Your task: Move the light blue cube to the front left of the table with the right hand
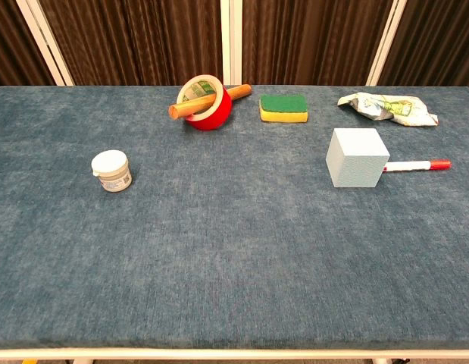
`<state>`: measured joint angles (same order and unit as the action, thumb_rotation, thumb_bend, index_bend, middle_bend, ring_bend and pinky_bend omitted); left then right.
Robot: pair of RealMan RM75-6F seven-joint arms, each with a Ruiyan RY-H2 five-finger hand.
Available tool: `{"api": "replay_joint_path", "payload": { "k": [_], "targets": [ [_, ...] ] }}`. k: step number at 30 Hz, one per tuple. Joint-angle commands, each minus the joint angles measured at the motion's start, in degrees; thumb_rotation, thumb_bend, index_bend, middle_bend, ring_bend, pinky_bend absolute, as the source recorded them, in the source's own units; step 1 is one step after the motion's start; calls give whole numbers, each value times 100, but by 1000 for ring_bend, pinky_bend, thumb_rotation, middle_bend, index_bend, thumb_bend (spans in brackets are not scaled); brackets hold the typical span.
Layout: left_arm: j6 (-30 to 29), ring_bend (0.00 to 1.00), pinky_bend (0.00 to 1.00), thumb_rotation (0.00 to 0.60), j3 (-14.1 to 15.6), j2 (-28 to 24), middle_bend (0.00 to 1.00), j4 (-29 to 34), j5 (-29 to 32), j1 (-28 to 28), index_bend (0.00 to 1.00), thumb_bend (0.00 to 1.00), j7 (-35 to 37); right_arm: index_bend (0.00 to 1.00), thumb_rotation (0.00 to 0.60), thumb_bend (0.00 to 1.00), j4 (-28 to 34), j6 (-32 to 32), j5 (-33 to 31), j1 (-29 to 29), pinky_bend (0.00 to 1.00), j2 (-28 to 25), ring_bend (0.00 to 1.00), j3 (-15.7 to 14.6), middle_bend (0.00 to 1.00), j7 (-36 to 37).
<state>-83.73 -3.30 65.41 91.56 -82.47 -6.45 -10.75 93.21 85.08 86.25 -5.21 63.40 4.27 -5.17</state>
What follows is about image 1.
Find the green and yellow sponge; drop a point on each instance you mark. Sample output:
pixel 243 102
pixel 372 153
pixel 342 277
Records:
pixel 283 104

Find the red tape roll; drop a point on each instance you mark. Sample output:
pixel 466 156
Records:
pixel 215 117

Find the blue felt table cover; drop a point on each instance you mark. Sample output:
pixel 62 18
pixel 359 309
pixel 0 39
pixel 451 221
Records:
pixel 219 246

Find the white table frame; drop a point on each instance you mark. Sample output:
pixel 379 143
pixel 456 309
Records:
pixel 234 354

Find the small white lidded jar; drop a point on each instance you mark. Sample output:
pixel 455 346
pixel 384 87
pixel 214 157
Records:
pixel 111 172

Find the brown curtain partition panel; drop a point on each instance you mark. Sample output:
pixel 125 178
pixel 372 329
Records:
pixel 135 38
pixel 14 38
pixel 438 38
pixel 313 38

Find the white marker pen red cap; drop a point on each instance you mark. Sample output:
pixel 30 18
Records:
pixel 408 165

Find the white foam cube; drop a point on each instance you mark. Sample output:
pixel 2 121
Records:
pixel 355 159

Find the crumpled printed wrapper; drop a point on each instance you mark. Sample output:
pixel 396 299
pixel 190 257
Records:
pixel 389 108

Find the orange wooden rod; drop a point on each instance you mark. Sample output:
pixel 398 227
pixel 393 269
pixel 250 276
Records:
pixel 192 104

